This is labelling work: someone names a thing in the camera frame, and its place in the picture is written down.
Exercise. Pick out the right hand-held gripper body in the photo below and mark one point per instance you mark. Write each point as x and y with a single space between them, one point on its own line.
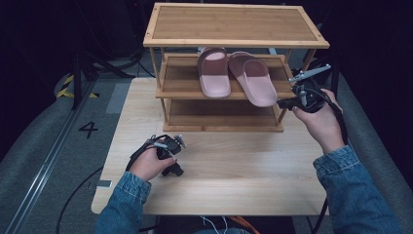
308 100

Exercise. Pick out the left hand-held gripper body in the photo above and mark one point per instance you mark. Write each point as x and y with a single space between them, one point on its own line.
170 144

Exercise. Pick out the pink slide slipper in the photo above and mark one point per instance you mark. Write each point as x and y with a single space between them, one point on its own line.
214 84
258 87

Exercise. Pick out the wooden three-tier shoe rack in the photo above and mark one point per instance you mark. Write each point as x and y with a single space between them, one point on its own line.
233 22

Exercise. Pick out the person's left hand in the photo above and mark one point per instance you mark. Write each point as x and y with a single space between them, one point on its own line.
147 165

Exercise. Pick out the person's right hand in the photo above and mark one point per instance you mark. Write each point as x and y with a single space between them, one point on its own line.
324 126

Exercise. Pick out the black metal stand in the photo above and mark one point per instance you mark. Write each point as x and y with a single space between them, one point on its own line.
76 81
334 81

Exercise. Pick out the grey tape piece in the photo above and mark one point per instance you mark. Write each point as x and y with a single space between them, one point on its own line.
104 183

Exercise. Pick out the metal floor rail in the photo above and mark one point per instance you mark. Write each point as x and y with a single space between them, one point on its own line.
42 169

